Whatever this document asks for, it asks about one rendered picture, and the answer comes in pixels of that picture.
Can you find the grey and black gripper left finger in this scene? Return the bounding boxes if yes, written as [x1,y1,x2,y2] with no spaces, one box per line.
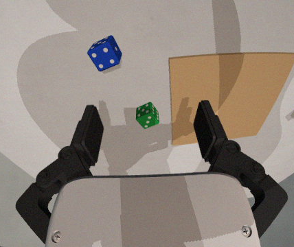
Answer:
[16,105,104,244]

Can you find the blue die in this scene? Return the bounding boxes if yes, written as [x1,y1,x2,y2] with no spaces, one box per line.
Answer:
[87,35,122,71]

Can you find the green die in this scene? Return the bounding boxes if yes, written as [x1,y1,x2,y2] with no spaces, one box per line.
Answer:
[136,102,159,129]

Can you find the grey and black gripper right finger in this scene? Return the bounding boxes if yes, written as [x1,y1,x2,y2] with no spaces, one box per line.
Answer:
[194,100,288,239]

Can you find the tan square mat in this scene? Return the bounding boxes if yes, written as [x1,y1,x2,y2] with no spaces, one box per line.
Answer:
[169,52,294,146]

